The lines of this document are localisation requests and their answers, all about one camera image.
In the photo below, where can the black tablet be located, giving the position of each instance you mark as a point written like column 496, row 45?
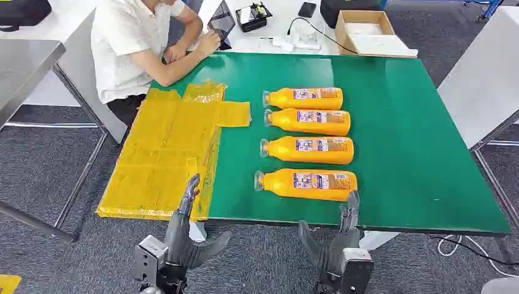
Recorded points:
column 222, row 20

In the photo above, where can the steel table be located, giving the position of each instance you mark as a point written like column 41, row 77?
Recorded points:
column 24, row 69

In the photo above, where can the white table leg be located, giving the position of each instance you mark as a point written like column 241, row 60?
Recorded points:
column 375, row 240
column 198, row 231

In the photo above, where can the orange drink bottle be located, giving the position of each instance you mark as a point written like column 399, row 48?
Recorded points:
column 282, row 150
column 280, row 184
column 284, row 99
column 284, row 121

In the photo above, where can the yellow floor marker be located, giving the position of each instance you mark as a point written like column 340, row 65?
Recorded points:
column 8, row 284

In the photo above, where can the yellow plastic sheet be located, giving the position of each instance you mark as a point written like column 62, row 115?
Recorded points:
column 162, row 162

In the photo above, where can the white flat board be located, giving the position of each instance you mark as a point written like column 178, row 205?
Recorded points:
column 383, row 45

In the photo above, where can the person's left hand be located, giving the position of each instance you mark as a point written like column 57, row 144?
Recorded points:
column 175, row 52

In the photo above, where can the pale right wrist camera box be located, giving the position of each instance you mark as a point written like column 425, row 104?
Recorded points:
column 356, row 270

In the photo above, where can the person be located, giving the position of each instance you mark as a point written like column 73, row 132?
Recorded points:
column 121, row 48

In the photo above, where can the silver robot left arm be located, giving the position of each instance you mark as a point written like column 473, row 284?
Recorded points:
column 170, row 280

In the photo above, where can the blue cart frame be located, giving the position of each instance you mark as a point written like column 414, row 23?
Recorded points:
column 488, row 8

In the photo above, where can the clear plastic container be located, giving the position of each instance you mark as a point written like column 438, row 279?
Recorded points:
column 306, row 36

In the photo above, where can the black bag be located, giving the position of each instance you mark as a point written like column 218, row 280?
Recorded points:
column 22, row 12

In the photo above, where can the green table mat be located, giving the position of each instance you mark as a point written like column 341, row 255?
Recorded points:
column 405, row 142

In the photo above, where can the person's right hand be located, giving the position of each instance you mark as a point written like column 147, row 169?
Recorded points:
column 209, row 42

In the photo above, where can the black tray with small items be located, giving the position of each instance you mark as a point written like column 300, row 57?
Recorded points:
column 253, row 18

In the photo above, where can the white charger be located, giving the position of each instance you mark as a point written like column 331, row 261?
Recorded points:
column 280, row 42

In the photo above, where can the grey rounded object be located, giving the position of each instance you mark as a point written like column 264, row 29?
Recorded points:
column 500, row 287

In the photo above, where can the cardboard box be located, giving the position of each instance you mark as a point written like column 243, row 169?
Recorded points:
column 342, row 38

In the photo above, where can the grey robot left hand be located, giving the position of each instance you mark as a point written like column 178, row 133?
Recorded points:
column 178, row 243

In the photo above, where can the white side table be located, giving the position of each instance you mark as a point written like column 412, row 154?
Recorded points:
column 478, row 81

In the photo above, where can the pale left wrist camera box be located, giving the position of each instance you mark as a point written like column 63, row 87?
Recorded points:
column 149, row 257

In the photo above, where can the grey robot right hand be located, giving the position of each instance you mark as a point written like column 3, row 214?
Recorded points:
column 330, row 255

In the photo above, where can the black phone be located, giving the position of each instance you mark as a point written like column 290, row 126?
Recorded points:
column 307, row 9

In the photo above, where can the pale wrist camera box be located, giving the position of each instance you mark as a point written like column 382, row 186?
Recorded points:
column 356, row 270
column 149, row 257

